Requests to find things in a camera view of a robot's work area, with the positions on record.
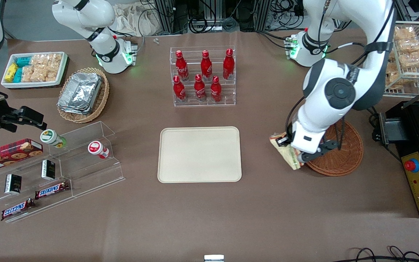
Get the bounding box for red cola bottle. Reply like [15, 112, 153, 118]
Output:
[175, 50, 189, 82]
[194, 74, 207, 102]
[200, 50, 213, 81]
[210, 76, 222, 103]
[223, 48, 235, 80]
[173, 76, 187, 103]

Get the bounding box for black floor cables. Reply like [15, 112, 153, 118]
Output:
[348, 246, 419, 262]

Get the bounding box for white rectangular snack bin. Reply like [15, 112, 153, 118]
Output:
[1, 52, 68, 89]

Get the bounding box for yellow snack packet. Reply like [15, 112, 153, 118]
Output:
[5, 63, 18, 83]

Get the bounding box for black appliance with metal pan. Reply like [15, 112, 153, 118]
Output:
[372, 100, 419, 160]

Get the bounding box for oval light wicker basket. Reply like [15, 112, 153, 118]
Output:
[57, 67, 109, 123]

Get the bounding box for clear acrylic stepped shelf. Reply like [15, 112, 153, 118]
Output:
[0, 121, 125, 223]

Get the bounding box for black cable bundle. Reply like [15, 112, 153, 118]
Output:
[189, 14, 239, 34]

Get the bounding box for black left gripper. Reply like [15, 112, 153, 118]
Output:
[275, 134, 340, 163]

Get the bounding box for red tartan cookie box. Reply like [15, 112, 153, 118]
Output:
[0, 138, 44, 173]

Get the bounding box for clear acrylic bottle rack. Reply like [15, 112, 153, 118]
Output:
[169, 45, 236, 107]

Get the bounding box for Snickers chocolate bar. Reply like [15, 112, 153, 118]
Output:
[35, 181, 70, 200]
[1, 198, 36, 221]

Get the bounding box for clear rice cracker packet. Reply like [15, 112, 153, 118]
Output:
[21, 65, 35, 83]
[46, 54, 62, 82]
[31, 65, 48, 83]

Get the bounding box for round brown wicker basket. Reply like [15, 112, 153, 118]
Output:
[304, 119, 364, 177]

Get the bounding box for small black carton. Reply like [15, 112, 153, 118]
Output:
[5, 174, 22, 194]
[41, 159, 56, 181]

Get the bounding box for beige plastic serving tray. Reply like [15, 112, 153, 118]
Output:
[157, 126, 243, 183]

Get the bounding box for fried snack packet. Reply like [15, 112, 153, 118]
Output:
[394, 26, 416, 41]
[395, 38, 419, 53]
[399, 51, 419, 70]
[386, 62, 402, 87]

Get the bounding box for green lid small bottle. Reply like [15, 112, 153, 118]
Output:
[40, 129, 67, 148]

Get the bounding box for aluminium foil tray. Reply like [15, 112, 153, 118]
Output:
[57, 72, 103, 114]

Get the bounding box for red lid small bottle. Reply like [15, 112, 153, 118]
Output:
[88, 141, 110, 159]

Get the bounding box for beige cloth bag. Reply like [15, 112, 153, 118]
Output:
[113, 4, 159, 37]

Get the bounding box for triangle sandwich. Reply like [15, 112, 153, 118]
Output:
[270, 133, 305, 171]

